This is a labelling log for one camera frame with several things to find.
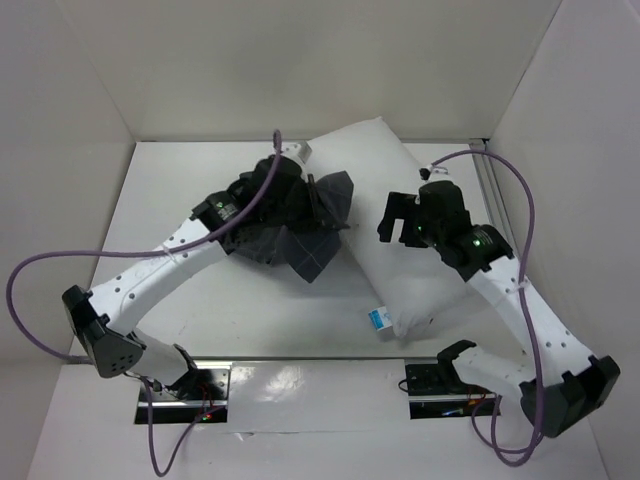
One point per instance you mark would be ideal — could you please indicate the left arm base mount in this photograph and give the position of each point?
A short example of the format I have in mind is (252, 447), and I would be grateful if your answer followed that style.
(206, 400)

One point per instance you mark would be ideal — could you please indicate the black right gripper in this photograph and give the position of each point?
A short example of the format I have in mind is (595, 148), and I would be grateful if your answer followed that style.
(407, 215)

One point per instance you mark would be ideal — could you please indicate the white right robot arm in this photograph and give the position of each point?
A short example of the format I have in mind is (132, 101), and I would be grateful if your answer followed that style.
(566, 382)

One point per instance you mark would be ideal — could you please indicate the aluminium frame rail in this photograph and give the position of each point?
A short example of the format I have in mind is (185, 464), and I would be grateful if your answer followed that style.
(490, 189)

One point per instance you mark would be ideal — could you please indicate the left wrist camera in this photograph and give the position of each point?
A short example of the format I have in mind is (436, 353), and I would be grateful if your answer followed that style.
(298, 152)

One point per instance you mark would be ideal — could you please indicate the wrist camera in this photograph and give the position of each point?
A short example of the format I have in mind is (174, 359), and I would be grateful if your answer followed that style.
(434, 173)
(298, 152)

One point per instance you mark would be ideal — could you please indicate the white pillow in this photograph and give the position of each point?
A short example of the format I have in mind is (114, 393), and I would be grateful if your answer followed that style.
(425, 298)

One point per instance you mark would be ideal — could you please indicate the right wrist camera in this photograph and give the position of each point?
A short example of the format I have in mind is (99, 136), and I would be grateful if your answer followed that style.
(434, 173)

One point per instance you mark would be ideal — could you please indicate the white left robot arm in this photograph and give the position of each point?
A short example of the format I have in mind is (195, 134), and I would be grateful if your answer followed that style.
(105, 318)

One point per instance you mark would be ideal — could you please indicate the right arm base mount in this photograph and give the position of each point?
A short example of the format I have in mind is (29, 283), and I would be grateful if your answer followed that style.
(431, 397)

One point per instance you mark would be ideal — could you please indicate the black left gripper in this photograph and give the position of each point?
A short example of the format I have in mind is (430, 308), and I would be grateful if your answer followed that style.
(312, 196)

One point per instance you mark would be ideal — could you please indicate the dark grey checked pillowcase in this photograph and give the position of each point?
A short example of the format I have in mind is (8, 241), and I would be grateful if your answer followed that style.
(303, 244)

